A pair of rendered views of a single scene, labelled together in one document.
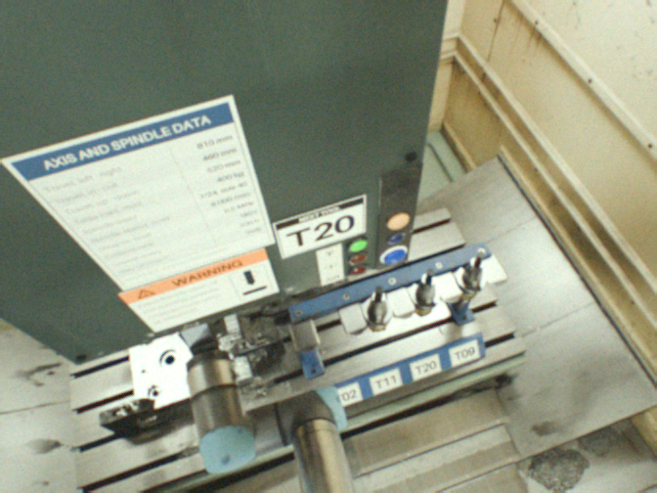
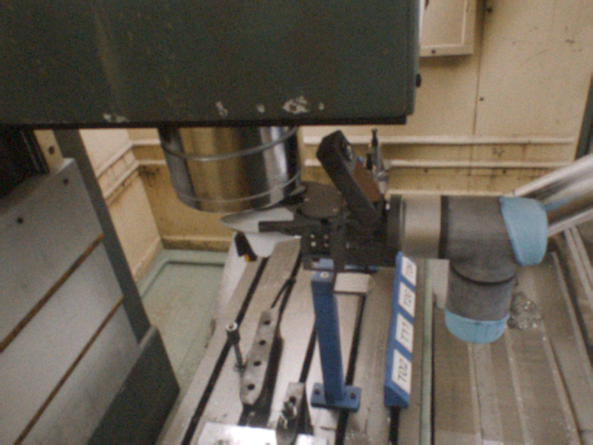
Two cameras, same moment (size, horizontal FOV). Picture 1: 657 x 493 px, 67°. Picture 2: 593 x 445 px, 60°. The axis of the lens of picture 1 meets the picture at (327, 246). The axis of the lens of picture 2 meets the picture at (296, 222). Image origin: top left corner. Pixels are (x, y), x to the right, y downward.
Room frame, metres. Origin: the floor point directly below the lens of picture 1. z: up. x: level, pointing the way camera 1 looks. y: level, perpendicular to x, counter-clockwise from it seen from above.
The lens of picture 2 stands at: (0.12, 0.70, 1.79)
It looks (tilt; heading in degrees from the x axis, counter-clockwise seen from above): 33 degrees down; 300
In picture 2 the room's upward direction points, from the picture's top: 8 degrees counter-clockwise
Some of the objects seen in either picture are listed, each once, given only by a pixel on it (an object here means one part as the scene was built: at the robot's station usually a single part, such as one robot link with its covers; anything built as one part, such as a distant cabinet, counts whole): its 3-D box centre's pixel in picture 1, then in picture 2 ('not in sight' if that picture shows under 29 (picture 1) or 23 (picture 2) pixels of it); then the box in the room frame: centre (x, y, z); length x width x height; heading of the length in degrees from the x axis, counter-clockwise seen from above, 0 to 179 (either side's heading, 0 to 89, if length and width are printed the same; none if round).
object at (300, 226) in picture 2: not in sight; (296, 220); (0.37, 0.26, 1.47); 0.09 x 0.05 x 0.02; 27
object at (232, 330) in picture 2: not in sight; (236, 344); (0.67, 0.08, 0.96); 0.03 x 0.03 x 0.13
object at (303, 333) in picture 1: (304, 336); (354, 284); (0.38, 0.07, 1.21); 0.07 x 0.05 x 0.01; 13
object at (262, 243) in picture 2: not in sight; (259, 236); (0.41, 0.28, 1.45); 0.09 x 0.03 x 0.06; 27
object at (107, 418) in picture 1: (130, 413); not in sight; (0.33, 0.53, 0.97); 0.13 x 0.03 x 0.15; 103
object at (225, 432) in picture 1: (224, 428); (489, 231); (0.16, 0.19, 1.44); 0.11 x 0.08 x 0.09; 13
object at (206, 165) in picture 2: not in sight; (232, 134); (0.44, 0.25, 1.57); 0.16 x 0.16 x 0.12
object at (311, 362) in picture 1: (304, 340); (329, 347); (0.43, 0.08, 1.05); 0.10 x 0.05 x 0.30; 13
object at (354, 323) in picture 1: (353, 320); not in sight; (0.40, -0.04, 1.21); 0.07 x 0.05 x 0.01; 13
